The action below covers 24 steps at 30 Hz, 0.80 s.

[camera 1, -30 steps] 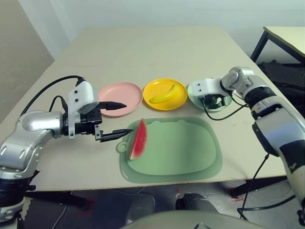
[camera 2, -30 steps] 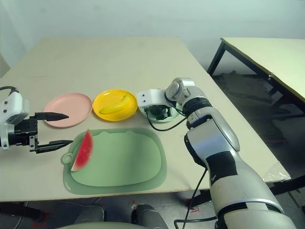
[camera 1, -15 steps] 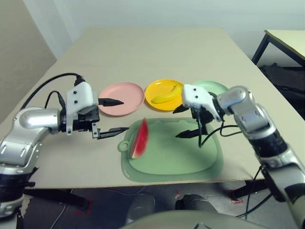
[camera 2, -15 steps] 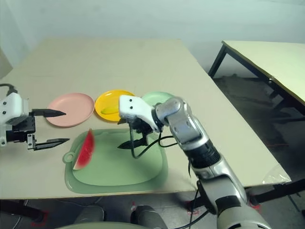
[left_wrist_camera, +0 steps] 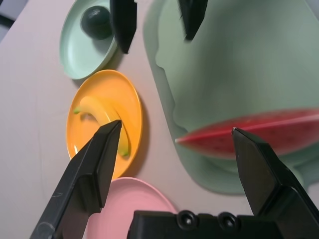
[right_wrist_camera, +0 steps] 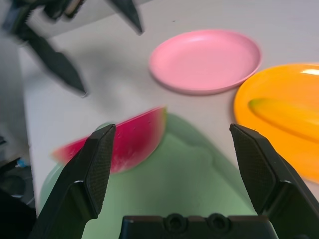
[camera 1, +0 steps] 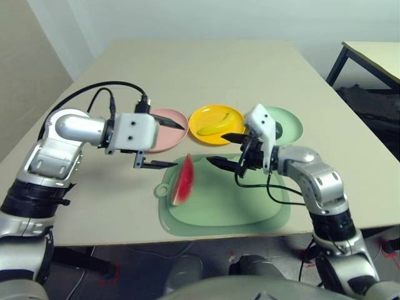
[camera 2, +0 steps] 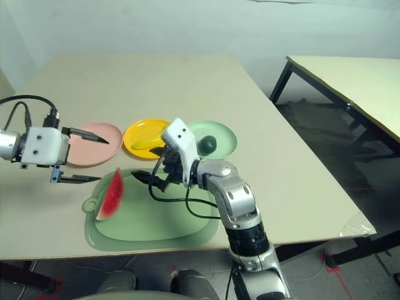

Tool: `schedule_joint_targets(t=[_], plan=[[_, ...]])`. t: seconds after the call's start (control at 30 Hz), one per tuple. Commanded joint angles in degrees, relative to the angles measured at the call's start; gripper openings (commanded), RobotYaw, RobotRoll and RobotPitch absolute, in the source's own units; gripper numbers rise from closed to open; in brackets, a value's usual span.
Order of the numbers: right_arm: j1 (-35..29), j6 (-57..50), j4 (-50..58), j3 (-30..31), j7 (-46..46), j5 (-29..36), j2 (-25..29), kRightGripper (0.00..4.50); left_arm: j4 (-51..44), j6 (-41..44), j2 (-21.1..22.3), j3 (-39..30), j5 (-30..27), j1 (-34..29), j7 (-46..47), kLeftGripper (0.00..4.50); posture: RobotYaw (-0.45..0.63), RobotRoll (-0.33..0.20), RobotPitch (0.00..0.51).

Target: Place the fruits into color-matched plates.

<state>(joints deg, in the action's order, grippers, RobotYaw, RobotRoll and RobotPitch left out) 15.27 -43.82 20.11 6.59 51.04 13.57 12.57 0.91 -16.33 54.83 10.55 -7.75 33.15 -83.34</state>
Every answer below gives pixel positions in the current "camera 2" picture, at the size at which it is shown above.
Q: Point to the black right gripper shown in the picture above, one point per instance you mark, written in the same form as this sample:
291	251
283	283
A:
173	168

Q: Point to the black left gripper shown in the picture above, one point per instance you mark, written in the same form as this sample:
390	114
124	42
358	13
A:
65	147

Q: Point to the yellow banana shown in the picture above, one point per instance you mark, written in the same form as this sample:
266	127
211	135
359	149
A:
147	143

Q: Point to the red watermelon slice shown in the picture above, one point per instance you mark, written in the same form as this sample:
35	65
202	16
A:
112	197

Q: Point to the dark green avocado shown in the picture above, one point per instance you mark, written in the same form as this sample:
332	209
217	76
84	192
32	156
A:
208	144

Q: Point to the pink round plate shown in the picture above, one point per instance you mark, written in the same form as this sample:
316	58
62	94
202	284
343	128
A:
93	153

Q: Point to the yellow round plate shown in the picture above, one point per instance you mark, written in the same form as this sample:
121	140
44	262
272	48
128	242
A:
140	131

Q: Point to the green silicone cutting mat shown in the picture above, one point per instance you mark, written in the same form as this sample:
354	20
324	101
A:
150	231

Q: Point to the mint green round plate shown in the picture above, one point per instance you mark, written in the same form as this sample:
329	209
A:
222	137

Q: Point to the grey robot left leg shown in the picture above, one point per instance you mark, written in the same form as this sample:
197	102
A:
120	281

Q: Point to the grey robot leg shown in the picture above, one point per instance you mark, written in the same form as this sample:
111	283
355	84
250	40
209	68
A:
193	282
120	281

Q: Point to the grey robot right leg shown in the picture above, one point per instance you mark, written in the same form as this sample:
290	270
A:
193	282

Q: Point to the grey robot torso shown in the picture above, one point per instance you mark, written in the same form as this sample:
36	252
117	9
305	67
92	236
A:
150	295

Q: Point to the clear plastic corner film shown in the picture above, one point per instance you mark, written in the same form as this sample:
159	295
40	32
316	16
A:
357	226

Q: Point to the beige side table black legs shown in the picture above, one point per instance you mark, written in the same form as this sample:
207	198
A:
359	81

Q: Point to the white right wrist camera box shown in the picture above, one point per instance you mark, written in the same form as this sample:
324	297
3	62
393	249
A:
184	143

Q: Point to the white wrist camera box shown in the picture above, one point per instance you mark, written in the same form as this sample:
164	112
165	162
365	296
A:
42	145
184	143

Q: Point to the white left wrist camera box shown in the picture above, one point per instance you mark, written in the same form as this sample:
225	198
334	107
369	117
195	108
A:
42	145

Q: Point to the black metal table frame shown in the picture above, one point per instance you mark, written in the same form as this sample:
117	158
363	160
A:
359	248

